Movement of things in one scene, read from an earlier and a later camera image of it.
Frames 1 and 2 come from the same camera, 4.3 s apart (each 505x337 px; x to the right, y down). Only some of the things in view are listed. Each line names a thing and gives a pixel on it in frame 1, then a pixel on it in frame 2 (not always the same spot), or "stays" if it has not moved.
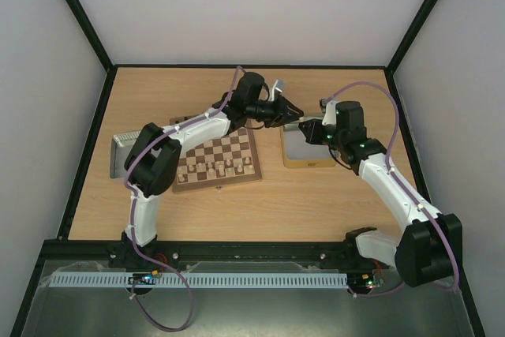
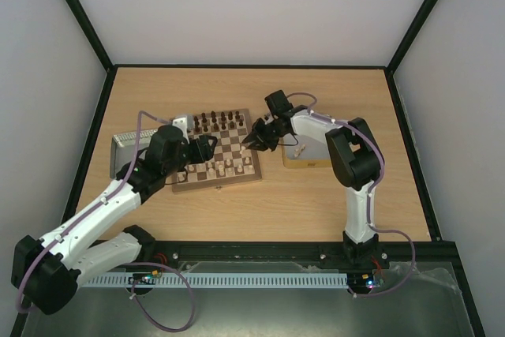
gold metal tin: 298,153 stays
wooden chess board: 227,159 stays
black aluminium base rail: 209,257 stays
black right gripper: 316,132 -> 264,134
